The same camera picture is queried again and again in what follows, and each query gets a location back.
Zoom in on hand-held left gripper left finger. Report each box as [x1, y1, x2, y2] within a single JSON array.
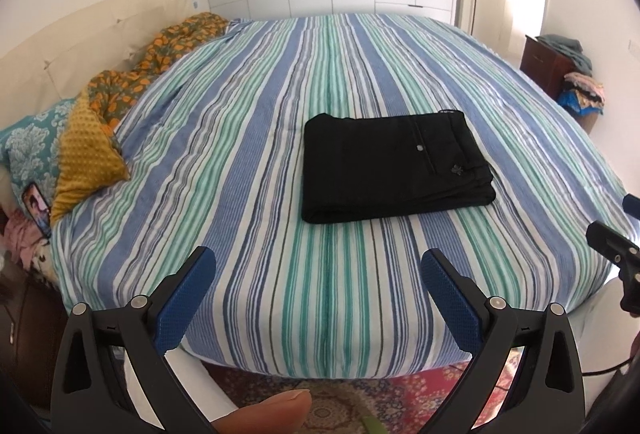
[[50, 245, 217, 434]]

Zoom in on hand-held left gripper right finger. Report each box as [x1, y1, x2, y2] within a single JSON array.
[[421, 249, 587, 434]]

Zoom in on black pants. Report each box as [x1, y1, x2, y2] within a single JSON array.
[[301, 112, 497, 225]]

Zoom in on person's left hand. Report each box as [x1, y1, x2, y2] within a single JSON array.
[[212, 389, 314, 434]]

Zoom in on brown laundry basket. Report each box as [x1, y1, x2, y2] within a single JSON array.
[[579, 110, 604, 135]]

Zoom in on pile of colourful clothes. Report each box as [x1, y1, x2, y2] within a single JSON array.
[[557, 72, 607, 115]]

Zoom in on red patterned rug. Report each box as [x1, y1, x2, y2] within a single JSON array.
[[200, 356, 528, 434]]

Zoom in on bed with striped sheet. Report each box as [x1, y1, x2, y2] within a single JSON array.
[[50, 12, 637, 377]]

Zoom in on dark wooden cabinet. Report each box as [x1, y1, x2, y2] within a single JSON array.
[[519, 34, 576, 100]]

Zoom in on dark wooden nightstand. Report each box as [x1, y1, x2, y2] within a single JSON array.
[[0, 264, 68, 407]]

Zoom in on teal clothes heap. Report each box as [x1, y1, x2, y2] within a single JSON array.
[[537, 34, 594, 75]]

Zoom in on mustard dotted cushion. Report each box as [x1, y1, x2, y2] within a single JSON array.
[[49, 92, 132, 222]]

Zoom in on pink cloth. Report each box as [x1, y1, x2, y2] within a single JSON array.
[[0, 208, 53, 279]]

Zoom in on smartphone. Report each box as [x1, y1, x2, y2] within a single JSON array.
[[22, 182, 54, 241]]

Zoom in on teal floral pillow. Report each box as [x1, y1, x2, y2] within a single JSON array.
[[0, 98, 83, 205]]

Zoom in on orange floral blanket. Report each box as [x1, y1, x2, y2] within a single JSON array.
[[84, 12, 232, 137]]

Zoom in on cream padded headboard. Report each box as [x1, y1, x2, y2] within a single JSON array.
[[0, 0, 203, 137]]

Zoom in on black cable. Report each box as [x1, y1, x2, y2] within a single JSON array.
[[582, 353, 640, 376]]

